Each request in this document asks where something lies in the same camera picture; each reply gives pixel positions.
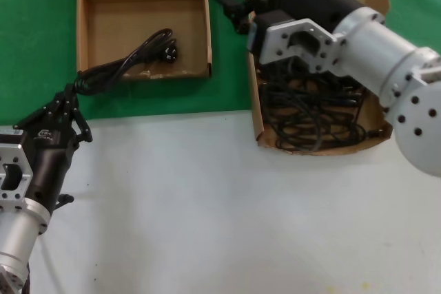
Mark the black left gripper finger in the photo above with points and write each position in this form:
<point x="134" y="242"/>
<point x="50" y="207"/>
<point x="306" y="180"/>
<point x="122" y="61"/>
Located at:
<point x="48" y="109"/>
<point x="81" y="128"/>

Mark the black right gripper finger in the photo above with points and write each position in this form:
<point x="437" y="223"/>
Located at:
<point x="241" y="15"/>

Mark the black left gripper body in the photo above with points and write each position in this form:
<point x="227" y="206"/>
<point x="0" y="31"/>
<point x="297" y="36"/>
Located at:
<point x="48" y="156"/>

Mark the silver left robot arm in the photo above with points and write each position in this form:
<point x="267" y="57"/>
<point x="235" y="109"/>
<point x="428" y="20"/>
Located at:
<point x="17" y="235"/>

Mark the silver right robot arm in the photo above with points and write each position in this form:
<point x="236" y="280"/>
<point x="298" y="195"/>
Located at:
<point x="386" y="53"/>

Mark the square shallow cardboard box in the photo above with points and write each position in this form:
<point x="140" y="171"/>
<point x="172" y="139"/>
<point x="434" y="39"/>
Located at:
<point x="138" y="8"/>

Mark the green cloth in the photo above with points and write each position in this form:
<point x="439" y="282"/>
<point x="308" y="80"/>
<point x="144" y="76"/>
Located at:
<point x="34" y="32"/>

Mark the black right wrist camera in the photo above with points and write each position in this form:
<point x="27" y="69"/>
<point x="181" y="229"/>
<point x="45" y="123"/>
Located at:
<point x="272" y="17"/>

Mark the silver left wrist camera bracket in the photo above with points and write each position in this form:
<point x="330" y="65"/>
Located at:
<point x="13" y="170"/>

